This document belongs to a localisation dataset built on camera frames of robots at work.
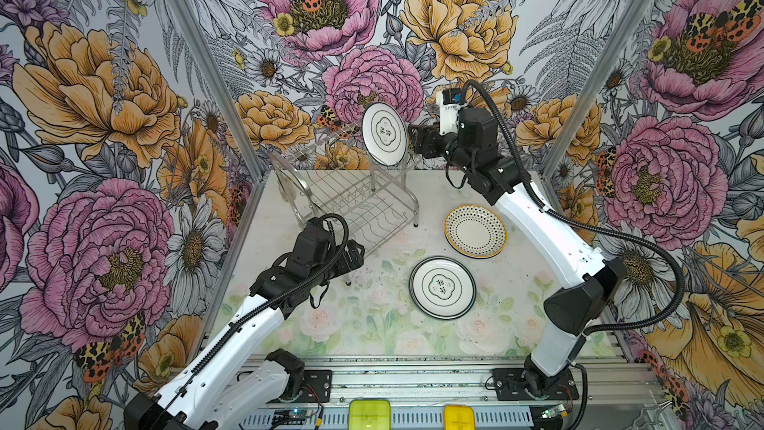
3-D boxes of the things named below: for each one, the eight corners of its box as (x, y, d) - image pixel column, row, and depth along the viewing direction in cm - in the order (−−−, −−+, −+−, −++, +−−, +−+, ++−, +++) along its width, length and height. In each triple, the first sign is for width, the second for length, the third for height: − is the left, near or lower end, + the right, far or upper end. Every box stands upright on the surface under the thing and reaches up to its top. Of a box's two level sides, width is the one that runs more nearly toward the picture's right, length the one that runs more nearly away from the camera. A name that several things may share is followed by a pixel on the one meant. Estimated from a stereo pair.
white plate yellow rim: (447, 261, 99) (449, 254, 95) (440, 212, 112) (442, 204, 109) (509, 261, 99) (513, 254, 95) (495, 212, 112) (498, 204, 109)
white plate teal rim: (410, 321, 86) (411, 316, 83) (408, 262, 98) (408, 256, 96) (478, 321, 86) (482, 316, 83) (468, 262, 98) (470, 256, 96)
